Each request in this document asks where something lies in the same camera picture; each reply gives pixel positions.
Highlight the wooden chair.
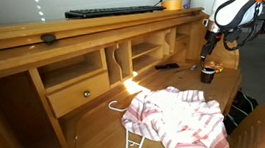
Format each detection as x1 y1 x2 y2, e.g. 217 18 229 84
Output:
223 103 265 148

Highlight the white cabinet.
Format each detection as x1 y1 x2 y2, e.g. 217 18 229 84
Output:
190 0 232 23

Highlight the black pen on box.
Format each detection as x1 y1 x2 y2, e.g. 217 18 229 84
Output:
153 0 166 7

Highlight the small purple object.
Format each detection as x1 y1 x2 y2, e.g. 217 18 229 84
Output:
183 2 192 11

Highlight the wooden roll-top desk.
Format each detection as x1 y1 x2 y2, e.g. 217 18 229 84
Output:
0 0 253 148

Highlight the black computer keyboard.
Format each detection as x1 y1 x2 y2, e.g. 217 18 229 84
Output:
64 0 168 23

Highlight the flat black object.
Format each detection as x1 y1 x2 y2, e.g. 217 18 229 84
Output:
154 62 180 71

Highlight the dark striped fabric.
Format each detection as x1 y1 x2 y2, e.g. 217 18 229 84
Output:
219 87 263 136

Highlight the red white striped cloth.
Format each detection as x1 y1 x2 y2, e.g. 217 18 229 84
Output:
117 80 231 148

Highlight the dark brown cup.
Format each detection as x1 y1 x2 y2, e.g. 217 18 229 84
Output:
198 65 218 85

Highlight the small wooden drawer with knob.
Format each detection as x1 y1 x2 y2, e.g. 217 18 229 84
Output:
43 70 115 121

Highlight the colourful small toy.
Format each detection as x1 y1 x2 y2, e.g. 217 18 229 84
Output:
204 59 226 76

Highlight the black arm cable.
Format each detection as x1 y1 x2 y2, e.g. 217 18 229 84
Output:
217 1 265 54

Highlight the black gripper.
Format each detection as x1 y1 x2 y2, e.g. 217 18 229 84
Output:
196 29 224 68

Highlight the black roll-top desk knob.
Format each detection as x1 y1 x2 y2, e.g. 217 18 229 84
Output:
39 31 58 45

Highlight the round tan wooden box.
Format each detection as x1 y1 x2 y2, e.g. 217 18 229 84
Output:
159 0 185 13

